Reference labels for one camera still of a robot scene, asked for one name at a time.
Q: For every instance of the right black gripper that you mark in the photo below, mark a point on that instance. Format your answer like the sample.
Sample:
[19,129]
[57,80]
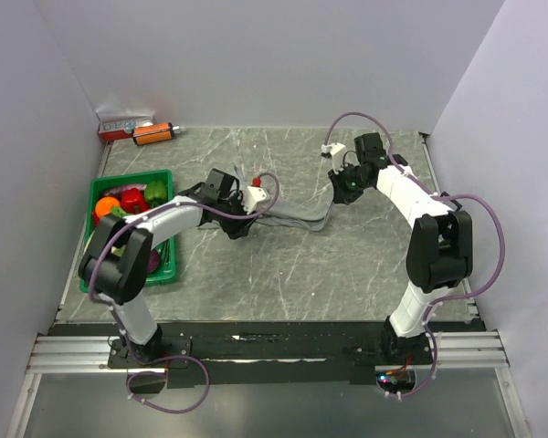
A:
[341,194]

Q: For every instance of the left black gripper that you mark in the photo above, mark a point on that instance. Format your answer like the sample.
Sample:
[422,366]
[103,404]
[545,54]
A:
[238,228]

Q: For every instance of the grey garment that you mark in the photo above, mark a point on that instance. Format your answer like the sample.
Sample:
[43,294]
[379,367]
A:
[286,213]

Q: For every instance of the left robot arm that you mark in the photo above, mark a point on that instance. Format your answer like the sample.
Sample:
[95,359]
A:
[116,261]

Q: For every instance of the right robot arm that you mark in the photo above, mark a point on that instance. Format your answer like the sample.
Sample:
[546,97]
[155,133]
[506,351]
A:
[440,250]

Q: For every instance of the purple cabbage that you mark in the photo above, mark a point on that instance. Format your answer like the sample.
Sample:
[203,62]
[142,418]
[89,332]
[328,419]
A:
[153,262]

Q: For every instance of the green bell pepper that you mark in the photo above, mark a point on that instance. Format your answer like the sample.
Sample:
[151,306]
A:
[155,193]

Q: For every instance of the red bell pepper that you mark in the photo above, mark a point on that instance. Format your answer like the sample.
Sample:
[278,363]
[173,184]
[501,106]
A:
[133,201]

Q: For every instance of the purple eggplant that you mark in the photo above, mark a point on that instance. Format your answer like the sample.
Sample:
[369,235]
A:
[117,191]

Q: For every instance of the green lettuce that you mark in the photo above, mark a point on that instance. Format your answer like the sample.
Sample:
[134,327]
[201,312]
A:
[118,211]

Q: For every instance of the orange cylinder tool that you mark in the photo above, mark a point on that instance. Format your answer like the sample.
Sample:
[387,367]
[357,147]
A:
[156,133]

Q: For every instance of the orange fruit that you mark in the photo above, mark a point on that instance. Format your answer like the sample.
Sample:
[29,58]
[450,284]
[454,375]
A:
[104,206]

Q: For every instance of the green plastic crate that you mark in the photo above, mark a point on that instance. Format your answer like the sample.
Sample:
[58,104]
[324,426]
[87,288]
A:
[166,273]

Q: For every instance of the red white box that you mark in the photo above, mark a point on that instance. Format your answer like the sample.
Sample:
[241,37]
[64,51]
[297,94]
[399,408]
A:
[115,130]

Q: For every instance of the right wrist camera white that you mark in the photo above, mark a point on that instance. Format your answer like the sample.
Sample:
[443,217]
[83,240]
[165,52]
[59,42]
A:
[336,153]

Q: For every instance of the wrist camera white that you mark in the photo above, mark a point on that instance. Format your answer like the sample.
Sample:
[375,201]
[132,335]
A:
[336,153]
[254,196]

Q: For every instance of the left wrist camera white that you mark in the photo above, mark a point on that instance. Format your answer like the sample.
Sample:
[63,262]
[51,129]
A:
[254,196]

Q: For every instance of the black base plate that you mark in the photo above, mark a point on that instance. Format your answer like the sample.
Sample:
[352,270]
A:
[295,352]

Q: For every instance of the aluminium rail frame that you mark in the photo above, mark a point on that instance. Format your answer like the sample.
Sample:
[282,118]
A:
[69,390]

